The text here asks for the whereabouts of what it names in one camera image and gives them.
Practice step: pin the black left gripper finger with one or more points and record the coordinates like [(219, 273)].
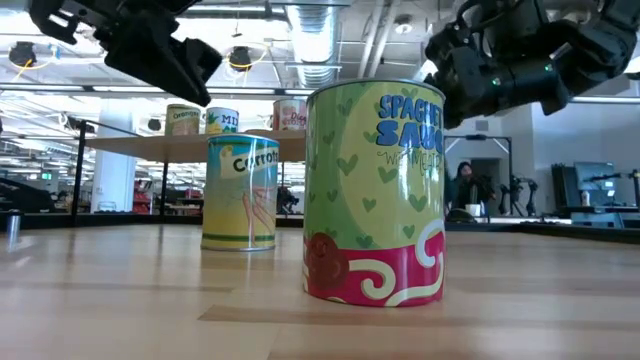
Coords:
[(205, 55), (170, 70)]

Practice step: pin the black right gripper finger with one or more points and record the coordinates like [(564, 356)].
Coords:
[(452, 105)]

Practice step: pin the red diced tomatoes can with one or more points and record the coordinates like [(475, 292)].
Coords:
[(289, 117)]

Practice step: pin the green spaghetti sauce can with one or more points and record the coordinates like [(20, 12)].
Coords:
[(375, 200)]

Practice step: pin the yellow carrots can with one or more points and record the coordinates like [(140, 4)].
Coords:
[(240, 200)]

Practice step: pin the black background robot arm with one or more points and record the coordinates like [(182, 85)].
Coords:
[(530, 192)]

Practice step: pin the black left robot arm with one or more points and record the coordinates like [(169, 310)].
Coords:
[(60, 15)]

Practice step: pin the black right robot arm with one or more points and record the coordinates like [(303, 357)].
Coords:
[(605, 45)]

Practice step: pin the person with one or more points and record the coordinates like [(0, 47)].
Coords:
[(467, 187)]

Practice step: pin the white plant pot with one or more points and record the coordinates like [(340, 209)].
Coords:
[(473, 210)]

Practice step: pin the computer monitor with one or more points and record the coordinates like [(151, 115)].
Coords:
[(595, 175)]

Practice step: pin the small white bottle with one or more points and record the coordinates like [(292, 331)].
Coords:
[(585, 198)]

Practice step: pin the small metal cylinder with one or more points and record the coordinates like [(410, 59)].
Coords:
[(13, 227)]

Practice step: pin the black ceiling dome camera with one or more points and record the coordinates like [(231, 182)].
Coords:
[(22, 54), (240, 57)]

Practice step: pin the wooden shelf with black frame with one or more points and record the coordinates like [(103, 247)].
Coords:
[(150, 148)]

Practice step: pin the silver ventilation duct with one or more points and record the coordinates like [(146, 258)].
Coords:
[(315, 45)]

